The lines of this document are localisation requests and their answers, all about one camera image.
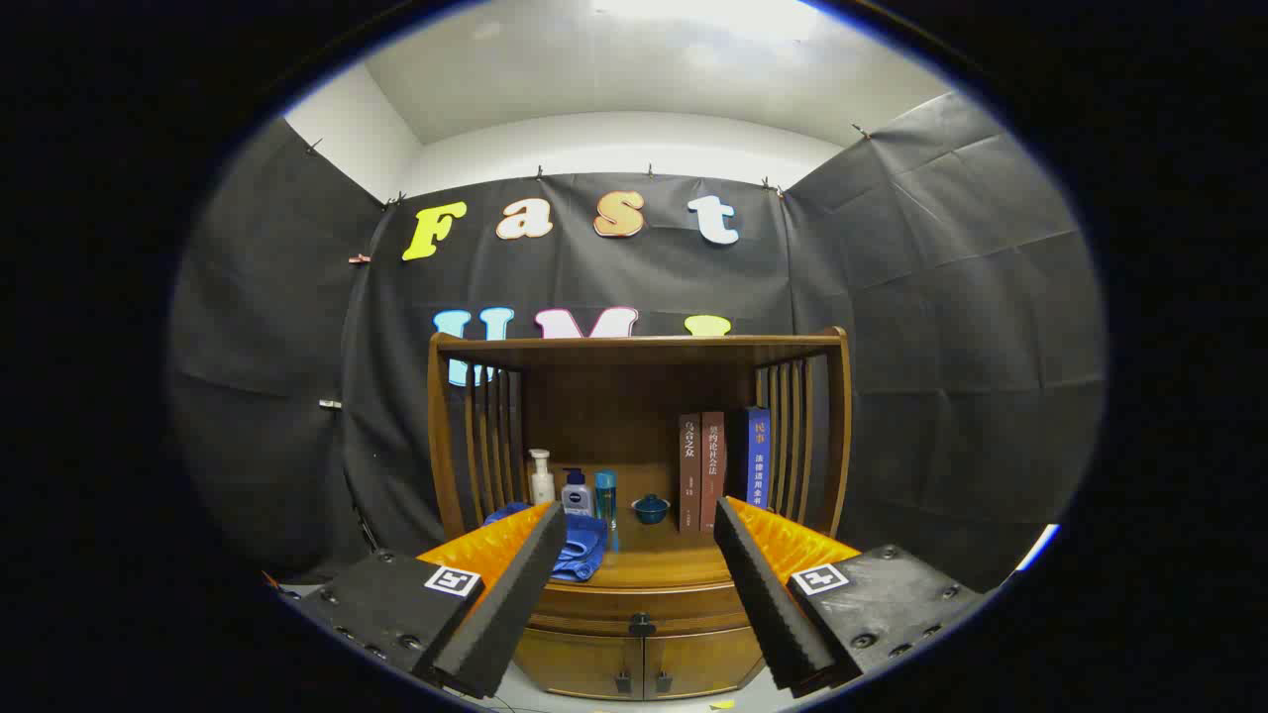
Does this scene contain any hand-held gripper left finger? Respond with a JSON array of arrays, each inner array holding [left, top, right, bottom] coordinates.
[[287, 500, 568, 700]]

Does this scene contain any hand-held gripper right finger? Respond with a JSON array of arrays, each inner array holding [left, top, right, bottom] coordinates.
[[713, 495, 992, 699]]

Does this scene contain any wooden drawer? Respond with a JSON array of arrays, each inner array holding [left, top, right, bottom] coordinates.
[[530, 579, 759, 637]]

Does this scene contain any wooden cabinet door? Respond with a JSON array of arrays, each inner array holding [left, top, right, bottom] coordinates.
[[644, 626, 766, 699], [513, 629, 645, 699]]

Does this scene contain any wooden countertop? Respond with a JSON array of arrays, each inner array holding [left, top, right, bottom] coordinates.
[[475, 460, 793, 590]]

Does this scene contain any wooden cabinet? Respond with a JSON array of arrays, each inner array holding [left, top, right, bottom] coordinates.
[[427, 327, 853, 701]]

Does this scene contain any blue towel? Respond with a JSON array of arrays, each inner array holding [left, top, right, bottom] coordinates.
[[483, 501, 608, 582]]

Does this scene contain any clear teal bottle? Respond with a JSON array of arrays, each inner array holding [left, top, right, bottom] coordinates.
[[594, 470, 621, 553]]

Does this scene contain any blue book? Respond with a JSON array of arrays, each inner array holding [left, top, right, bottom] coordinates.
[[728, 406, 772, 511]]

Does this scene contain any reddish brown book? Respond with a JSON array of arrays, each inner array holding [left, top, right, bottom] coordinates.
[[700, 411, 726, 534]]

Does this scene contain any dark brown book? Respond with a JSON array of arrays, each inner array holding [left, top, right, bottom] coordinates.
[[679, 413, 702, 534]]

